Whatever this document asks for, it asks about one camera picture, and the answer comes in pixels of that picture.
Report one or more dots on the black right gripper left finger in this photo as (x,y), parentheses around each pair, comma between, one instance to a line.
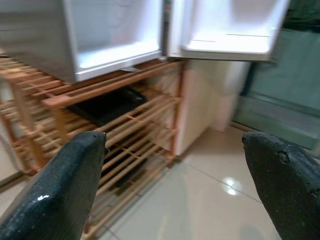
(55,190)

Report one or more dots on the grey mini fridge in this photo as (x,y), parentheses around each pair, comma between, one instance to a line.
(112,30)

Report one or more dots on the mini fridge door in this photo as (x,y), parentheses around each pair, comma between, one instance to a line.
(225,25)

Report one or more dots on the black tray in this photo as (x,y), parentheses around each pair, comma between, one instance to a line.
(107,105)

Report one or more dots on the glass sliding door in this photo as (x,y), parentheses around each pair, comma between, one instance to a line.
(287,75)

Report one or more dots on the wooden slatted rack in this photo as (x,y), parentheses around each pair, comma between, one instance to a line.
(75,96)

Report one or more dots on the narrow white counter cabinet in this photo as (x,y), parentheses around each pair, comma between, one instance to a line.
(200,105)

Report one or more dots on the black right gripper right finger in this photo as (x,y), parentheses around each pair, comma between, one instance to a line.
(287,190)

